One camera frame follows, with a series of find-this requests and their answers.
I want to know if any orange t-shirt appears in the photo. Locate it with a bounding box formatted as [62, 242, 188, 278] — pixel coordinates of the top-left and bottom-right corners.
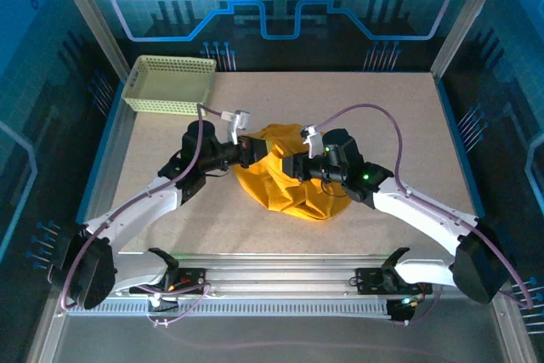
[232, 123, 354, 222]

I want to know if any pale green plastic basket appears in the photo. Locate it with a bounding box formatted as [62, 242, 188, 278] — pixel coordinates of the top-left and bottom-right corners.
[122, 54, 218, 116]

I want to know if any black controller box with LED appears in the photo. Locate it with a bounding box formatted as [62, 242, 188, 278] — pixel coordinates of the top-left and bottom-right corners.
[387, 296, 417, 324]

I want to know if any grey metal tray panel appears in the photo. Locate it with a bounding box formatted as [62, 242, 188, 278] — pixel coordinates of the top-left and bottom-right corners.
[25, 290, 539, 363]

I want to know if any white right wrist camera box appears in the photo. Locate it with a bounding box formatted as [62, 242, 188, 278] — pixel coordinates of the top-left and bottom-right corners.
[299, 123, 326, 160]

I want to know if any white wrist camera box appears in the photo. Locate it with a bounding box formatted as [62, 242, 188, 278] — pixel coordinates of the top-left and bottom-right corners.
[299, 123, 326, 160]
[220, 110, 252, 146]

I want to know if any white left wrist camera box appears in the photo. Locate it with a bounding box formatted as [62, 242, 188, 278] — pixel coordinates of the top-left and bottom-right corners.
[220, 110, 252, 146]

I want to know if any aluminium mounting rail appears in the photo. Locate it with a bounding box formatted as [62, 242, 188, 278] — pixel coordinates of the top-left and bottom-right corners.
[53, 252, 511, 296]

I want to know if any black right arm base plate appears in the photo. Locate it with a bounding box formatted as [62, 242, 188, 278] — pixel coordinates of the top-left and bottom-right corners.
[355, 267, 434, 296]

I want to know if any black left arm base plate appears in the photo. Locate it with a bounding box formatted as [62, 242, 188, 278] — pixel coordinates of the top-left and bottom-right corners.
[128, 267, 207, 296]

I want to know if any aluminium frame post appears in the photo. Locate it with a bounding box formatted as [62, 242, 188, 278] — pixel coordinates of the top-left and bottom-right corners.
[428, 0, 512, 80]
[45, 0, 131, 79]

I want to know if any grey slotted cable duct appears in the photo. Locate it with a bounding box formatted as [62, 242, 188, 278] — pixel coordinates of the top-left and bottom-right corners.
[66, 298, 392, 318]

